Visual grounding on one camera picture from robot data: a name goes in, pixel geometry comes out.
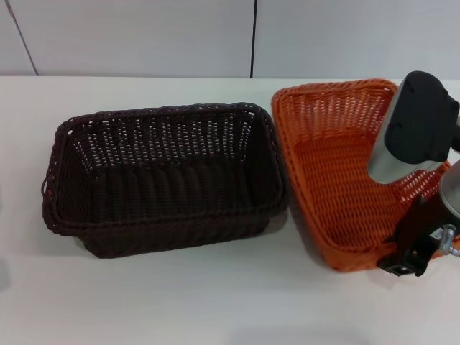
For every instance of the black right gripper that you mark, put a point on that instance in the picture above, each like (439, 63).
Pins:
(426, 237)

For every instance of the orange woven basket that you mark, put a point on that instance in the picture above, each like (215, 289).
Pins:
(330, 179)

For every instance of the dark brown woven basket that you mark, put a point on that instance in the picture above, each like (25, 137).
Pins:
(161, 241)
(161, 187)

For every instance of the right robot arm silver black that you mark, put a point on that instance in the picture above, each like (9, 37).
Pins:
(413, 118)

